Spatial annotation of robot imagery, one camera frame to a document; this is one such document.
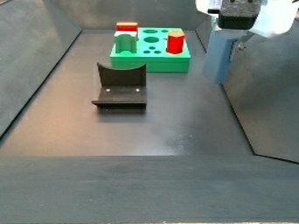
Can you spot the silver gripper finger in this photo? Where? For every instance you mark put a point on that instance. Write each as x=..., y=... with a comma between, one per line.
x=243, y=40

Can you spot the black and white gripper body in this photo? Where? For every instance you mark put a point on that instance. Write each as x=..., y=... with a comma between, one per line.
x=266, y=17

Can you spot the blue rectangular block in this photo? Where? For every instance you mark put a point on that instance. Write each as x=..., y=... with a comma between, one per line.
x=217, y=63

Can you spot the green shape sorting board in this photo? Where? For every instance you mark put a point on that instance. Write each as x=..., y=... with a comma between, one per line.
x=151, y=53

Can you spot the red hexagonal prism block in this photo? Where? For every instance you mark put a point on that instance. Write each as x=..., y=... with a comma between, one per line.
x=175, y=39

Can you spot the green arch block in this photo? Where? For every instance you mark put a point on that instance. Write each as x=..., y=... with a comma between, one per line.
x=126, y=41

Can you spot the red square block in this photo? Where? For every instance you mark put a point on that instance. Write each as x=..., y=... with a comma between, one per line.
x=127, y=26

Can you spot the black curved stand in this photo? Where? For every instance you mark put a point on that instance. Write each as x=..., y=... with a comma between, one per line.
x=122, y=86

